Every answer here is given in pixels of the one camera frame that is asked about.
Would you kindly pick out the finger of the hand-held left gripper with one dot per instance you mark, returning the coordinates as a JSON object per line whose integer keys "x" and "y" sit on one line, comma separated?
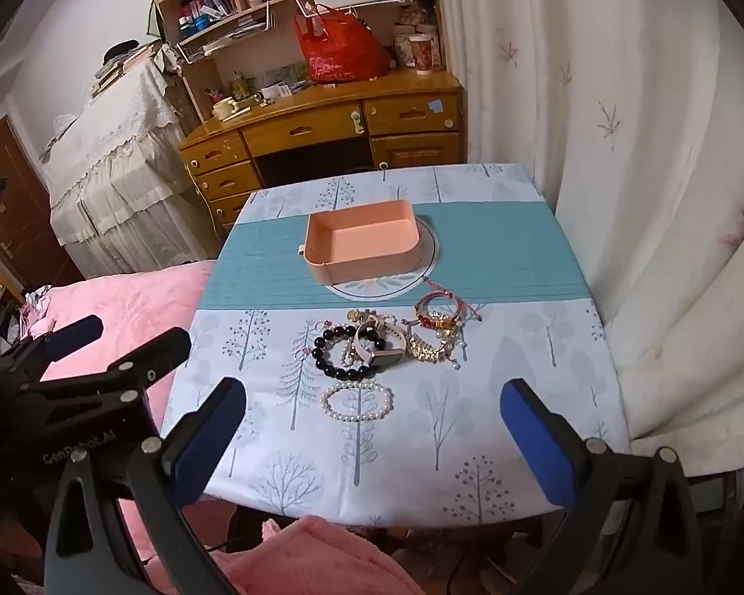
{"x": 74, "y": 334}
{"x": 155, "y": 353}

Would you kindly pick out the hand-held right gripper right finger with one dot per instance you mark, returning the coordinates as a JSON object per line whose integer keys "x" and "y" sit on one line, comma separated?
{"x": 533, "y": 446}

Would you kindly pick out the pink fleece blanket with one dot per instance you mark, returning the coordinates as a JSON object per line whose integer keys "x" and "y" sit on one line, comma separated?
{"x": 130, "y": 303}

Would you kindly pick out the stack of flat books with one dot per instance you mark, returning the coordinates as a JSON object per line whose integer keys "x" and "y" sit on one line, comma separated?
{"x": 121, "y": 68}

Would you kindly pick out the red plastic bag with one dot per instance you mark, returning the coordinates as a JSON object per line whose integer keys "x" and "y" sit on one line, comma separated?
{"x": 341, "y": 43}

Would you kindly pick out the green drawer lock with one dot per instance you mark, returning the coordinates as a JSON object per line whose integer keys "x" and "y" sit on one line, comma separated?
{"x": 357, "y": 121}

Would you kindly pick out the white lace furniture cover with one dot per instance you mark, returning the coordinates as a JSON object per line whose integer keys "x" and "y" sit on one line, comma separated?
{"x": 118, "y": 167}

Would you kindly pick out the floral paper cup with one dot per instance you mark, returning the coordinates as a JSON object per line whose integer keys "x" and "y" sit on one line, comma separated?
{"x": 420, "y": 53}

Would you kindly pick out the row of colourful small books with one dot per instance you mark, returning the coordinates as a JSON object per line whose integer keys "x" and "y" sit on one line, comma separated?
{"x": 208, "y": 6}

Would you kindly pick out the pink plastic tray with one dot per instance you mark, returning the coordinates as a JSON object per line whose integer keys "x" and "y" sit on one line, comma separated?
{"x": 363, "y": 242}

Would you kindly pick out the wooden desk with drawers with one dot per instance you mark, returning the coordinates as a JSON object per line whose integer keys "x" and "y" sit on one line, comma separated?
{"x": 322, "y": 124}

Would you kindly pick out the glass pen jar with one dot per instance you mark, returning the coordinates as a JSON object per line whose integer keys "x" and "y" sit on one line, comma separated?
{"x": 240, "y": 83}

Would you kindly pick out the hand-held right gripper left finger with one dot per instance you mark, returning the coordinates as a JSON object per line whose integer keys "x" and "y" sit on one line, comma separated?
{"x": 208, "y": 443}

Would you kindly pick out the white leaf print curtain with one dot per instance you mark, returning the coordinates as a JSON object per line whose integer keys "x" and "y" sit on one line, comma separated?
{"x": 626, "y": 198}

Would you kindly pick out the white patterned mug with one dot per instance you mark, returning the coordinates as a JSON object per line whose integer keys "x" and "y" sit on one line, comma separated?
{"x": 402, "y": 49}

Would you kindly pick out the tree print tablecloth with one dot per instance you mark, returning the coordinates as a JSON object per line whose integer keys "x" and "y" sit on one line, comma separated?
{"x": 471, "y": 396}

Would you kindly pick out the pile of small paper boxes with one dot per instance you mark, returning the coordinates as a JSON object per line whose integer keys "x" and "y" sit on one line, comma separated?
{"x": 282, "y": 80}

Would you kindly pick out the brown wooden door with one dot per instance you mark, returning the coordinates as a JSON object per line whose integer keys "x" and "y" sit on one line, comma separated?
{"x": 18, "y": 217}

